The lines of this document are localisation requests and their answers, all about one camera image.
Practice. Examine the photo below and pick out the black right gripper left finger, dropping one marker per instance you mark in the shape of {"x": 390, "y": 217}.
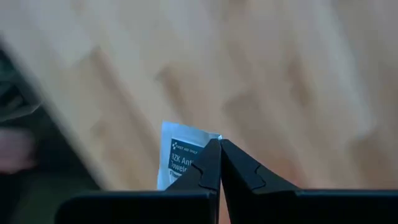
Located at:
{"x": 205, "y": 174}

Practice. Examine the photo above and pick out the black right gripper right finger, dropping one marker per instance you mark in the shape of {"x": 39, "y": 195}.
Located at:
{"x": 242, "y": 186}

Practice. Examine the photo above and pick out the white antiseptic towelette packet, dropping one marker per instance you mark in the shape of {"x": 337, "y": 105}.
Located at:
{"x": 177, "y": 137}

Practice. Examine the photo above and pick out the person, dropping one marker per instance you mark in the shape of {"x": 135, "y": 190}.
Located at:
{"x": 37, "y": 199}

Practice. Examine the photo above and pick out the person's hand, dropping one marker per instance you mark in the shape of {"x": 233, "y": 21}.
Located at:
{"x": 14, "y": 151}

